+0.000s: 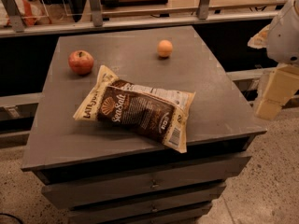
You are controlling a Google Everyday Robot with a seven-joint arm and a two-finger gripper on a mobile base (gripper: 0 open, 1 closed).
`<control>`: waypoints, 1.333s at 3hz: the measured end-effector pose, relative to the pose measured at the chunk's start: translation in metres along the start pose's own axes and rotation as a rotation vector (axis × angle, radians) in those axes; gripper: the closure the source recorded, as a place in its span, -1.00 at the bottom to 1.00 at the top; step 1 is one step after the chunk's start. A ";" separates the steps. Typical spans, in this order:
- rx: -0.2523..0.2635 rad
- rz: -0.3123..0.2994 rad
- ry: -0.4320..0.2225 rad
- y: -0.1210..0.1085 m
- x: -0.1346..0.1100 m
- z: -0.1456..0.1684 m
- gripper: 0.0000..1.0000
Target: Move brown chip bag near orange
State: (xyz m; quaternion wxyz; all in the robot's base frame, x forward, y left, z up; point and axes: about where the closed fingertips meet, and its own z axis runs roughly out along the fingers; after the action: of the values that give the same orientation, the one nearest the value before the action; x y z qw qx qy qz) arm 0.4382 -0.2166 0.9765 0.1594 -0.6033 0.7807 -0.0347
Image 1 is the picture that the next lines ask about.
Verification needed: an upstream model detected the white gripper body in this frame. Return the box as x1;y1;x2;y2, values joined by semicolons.
266;0;299;64

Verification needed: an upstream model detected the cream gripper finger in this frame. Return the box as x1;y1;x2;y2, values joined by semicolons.
248;25;269;49
255;63;299;120

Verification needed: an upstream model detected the brown sea salt chip bag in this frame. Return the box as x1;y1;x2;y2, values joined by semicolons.
74;65;194;153

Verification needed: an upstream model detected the orange white plastic bag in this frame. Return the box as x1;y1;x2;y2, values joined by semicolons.
0;0;51;27

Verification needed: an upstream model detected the orange fruit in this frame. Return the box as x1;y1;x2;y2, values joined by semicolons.
157;40;173;58

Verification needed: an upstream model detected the upper grey drawer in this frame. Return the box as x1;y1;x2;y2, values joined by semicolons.
42;151;250;209

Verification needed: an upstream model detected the grey drawer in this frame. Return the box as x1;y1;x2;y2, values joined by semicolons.
42;151;250;209
69;180;226;224

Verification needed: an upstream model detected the lower grey drawer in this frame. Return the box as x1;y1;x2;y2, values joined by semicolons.
69;180;226;224

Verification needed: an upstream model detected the red apple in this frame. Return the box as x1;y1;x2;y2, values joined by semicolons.
68;50;94;76

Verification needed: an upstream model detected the grey drawer cabinet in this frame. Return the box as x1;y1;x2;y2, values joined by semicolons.
22;26;265;224

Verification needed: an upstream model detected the metal railing frame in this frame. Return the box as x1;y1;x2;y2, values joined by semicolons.
0;0;287;37

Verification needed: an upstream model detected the black floor cable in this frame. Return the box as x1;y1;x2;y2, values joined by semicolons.
0;213;25;224

